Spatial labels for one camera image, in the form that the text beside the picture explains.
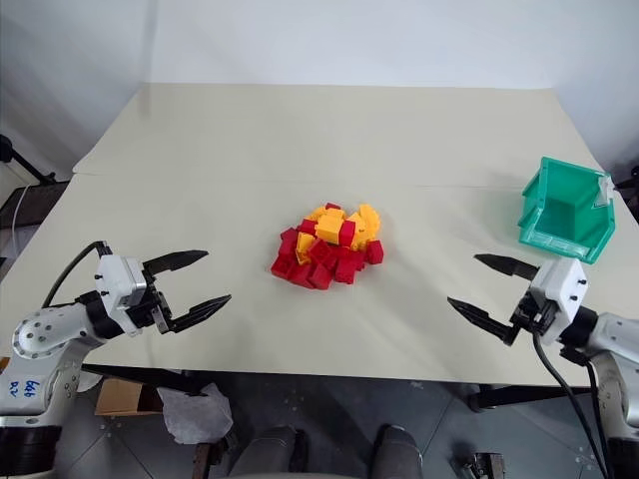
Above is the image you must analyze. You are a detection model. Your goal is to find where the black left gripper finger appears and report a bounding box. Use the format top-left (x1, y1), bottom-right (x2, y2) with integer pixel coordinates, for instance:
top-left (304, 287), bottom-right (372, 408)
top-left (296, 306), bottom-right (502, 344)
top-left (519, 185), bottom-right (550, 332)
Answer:
top-left (172, 293), bottom-right (234, 334)
top-left (142, 249), bottom-right (210, 279)

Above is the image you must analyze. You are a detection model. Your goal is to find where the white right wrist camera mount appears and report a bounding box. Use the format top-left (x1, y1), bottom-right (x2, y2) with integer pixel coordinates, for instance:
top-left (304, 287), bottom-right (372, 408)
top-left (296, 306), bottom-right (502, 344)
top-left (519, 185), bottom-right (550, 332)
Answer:
top-left (527, 256), bottom-right (588, 346)

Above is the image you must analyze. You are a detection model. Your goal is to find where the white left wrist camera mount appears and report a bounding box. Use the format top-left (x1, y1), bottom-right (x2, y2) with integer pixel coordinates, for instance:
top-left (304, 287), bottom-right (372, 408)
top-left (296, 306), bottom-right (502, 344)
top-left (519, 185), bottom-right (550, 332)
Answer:
top-left (94, 253), bottom-right (151, 336)

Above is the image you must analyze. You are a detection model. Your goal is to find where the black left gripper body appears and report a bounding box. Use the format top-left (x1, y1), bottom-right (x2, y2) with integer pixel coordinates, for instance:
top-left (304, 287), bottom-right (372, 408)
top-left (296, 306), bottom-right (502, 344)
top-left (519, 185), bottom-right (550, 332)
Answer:
top-left (122, 268), bottom-right (177, 335)

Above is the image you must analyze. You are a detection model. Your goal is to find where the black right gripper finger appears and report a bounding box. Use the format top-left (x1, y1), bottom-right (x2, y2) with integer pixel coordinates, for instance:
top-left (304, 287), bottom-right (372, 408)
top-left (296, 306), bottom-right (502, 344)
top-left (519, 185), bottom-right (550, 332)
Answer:
top-left (473, 253), bottom-right (540, 282)
top-left (446, 296), bottom-right (521, 347)

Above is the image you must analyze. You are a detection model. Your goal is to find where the white crumpled sheet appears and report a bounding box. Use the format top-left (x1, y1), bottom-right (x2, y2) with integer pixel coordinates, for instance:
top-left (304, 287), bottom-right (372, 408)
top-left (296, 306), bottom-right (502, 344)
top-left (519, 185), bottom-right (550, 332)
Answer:
top-left (156, 381), bottom-right (234, 446)

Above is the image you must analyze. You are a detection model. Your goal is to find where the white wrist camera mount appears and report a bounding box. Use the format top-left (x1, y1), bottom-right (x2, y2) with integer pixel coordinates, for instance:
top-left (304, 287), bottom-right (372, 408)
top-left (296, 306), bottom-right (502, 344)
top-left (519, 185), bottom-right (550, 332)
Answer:
top-left (527, 256), bottom-right (588, 346)
top-left (94, 253), bottom-right (151, 336)

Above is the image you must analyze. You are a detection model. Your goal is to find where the green plastic storage bin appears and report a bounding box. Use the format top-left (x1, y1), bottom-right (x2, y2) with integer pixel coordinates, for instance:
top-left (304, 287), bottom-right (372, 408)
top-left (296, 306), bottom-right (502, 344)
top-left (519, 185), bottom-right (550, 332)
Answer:
top-left (517, 156), bottom-right (618, 264)

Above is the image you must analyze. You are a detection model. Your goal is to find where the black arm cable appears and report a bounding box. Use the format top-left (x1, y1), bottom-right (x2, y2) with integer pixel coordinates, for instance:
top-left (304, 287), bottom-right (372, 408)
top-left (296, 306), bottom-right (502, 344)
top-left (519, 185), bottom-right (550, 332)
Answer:
top-left (531, 328), bottom-right (618, 479)
top-left (42, 240), bottom-right (112, 308)

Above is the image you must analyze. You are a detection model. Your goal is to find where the large yellow building block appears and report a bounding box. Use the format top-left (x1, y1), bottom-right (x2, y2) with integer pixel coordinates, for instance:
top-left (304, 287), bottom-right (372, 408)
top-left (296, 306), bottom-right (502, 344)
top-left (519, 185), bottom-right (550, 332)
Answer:
top-left (315, 211), bottom-right (346, 244)

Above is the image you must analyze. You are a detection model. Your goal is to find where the black table frame bar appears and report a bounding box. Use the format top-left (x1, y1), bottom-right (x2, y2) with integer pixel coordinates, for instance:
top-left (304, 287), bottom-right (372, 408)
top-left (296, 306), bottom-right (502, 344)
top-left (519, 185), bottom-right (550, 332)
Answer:
top-left (81, 363), bottom-right (212, 398)
top-left (467, 383), bottom-right (576, 413)

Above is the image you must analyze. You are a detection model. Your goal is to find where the dark rounded shape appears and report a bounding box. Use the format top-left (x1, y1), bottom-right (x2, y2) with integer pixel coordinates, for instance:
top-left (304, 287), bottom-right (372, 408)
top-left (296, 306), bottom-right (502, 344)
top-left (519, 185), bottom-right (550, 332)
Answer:
top-left (370, 423), bottom-right (423, 479)

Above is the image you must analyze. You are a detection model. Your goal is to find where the grey metal bracket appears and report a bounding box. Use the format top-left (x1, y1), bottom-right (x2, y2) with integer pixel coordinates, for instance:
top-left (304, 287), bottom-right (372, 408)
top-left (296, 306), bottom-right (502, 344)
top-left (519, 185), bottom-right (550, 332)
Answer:
top-left (450, 450), bottom-right (506, 479)

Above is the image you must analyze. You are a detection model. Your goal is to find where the white floor cable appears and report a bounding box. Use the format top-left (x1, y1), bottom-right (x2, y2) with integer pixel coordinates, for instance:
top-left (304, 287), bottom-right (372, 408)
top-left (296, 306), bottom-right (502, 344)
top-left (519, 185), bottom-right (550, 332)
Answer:
top-left (9, 186), bottom-right (30, 237)

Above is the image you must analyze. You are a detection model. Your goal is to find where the black tripod stand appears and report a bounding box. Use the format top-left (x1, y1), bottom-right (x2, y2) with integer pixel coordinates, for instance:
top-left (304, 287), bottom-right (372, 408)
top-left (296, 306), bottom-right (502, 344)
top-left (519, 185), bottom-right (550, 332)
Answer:
top-left (0, 133), bottom-right (57, 187)

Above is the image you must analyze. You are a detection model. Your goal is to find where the brown cardboard box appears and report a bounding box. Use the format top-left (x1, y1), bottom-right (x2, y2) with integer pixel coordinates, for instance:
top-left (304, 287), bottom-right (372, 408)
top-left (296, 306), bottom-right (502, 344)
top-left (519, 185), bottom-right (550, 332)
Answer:
top-left (95, 376), bottom-right (164, 417)

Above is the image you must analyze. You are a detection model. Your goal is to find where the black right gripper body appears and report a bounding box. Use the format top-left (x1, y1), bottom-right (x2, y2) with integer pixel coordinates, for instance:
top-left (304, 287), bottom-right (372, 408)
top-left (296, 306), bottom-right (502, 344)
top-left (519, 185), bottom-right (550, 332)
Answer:
top-left (509, 291), bottom-right (558, 335)

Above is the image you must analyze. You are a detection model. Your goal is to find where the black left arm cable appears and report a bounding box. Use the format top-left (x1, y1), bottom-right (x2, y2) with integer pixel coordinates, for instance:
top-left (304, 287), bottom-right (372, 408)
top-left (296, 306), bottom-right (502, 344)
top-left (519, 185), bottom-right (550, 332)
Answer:
top-left (42, 240), bottom-right (112, 308)

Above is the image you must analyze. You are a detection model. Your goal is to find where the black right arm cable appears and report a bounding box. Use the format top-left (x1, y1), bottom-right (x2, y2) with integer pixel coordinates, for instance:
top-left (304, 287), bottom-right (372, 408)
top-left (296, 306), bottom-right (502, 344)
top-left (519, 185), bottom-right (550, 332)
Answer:
top-left (531, 328), bottom-right (618, 479)

